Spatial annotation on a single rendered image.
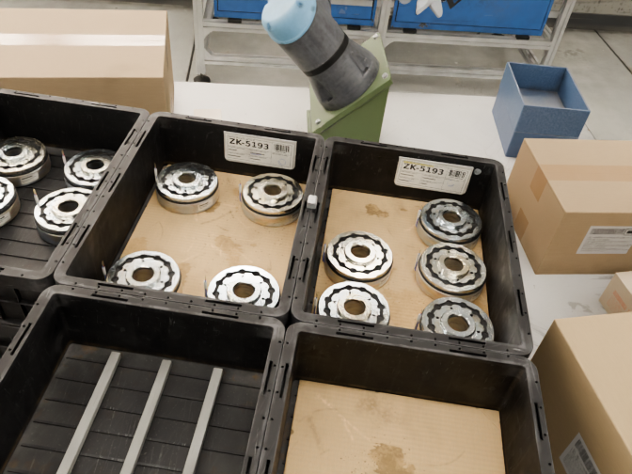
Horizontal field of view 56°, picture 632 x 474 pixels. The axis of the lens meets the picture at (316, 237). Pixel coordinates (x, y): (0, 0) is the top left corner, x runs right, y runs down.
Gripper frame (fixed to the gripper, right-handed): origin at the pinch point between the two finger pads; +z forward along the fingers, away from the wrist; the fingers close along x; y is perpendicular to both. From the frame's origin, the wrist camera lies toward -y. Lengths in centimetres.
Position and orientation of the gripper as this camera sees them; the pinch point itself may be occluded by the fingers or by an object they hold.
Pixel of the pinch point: (392, 2)
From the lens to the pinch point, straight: 123.7
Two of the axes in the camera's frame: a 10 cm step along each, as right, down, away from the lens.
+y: 4.8, 5.9, 6.5
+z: -7.7, 6.4, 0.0
